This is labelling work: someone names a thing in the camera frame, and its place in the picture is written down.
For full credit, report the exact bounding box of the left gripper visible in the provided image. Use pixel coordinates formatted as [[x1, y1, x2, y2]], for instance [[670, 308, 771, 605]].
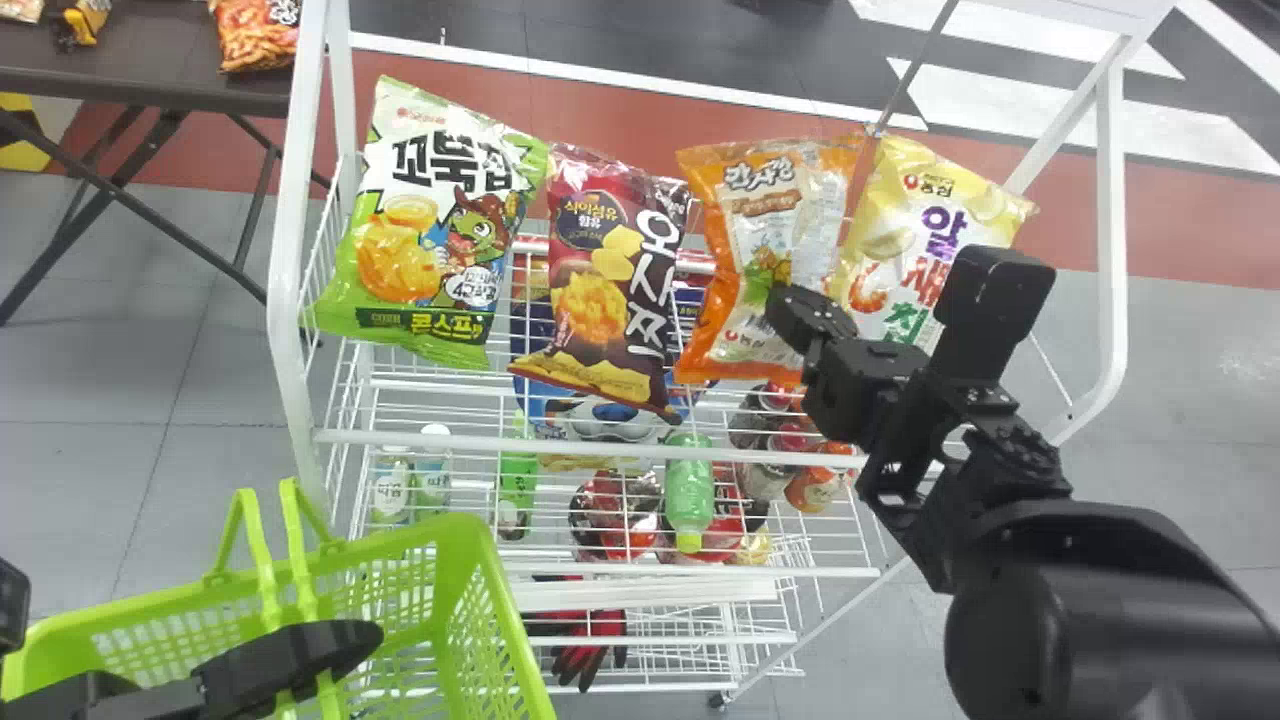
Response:
[[0, 619, 387, 720]]

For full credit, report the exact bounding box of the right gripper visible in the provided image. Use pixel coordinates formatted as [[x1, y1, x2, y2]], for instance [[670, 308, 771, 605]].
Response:
[[765, 285, 937, 447]]

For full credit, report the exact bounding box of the green basket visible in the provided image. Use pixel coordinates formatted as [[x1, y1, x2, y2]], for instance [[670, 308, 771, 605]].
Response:
[[0, 478, 557, 720]]

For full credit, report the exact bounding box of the orange snack packet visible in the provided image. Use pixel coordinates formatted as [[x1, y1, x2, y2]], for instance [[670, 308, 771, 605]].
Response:
[[208, 0, 302, 74], [673, 135, 867, 387]]

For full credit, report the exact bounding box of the blue snack packet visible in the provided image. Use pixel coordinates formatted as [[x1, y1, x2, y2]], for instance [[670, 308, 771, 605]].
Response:
[[509, 238, 723, 442]]

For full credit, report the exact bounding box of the yellow snack packet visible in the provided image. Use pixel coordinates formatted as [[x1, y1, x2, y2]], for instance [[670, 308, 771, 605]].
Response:
[[828, 134, 1039, 353]]

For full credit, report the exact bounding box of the white bottle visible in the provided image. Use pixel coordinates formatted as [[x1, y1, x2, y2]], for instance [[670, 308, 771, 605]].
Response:
[[414, 423, 454, 517], [370, 445, 414, 528]]

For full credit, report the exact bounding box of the maroon snack packet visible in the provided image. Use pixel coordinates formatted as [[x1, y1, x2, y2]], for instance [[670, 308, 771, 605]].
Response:
[[507, 143, 694, 426]]

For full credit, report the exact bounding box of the green bottle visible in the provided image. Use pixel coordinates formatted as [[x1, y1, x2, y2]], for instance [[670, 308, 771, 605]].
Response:
[[663, 431, 717, 555], [496, 414, 542, 542]]

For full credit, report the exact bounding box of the green snack packet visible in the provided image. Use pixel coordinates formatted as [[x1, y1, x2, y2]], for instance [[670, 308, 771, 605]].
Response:
[[305, 75, 551, 372]]

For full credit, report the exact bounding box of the dark side table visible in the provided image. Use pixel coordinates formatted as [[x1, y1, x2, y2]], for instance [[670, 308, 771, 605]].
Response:
[[0, 0, 333, 327]]

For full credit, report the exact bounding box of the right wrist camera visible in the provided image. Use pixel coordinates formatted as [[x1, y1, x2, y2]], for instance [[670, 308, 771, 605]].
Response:
[[930, 245, 1058, 387]]

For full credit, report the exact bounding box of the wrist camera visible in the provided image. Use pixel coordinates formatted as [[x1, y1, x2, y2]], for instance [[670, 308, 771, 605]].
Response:
[[930, 245, 1058, 387], [0, 557, 32, 654]]

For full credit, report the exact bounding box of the white wire rack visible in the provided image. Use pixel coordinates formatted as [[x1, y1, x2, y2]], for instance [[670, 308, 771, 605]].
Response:
[[265, 0, 1176, 711]]

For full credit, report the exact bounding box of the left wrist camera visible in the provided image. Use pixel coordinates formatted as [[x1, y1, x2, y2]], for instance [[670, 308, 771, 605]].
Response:
[[0, 557, 32, 654]]

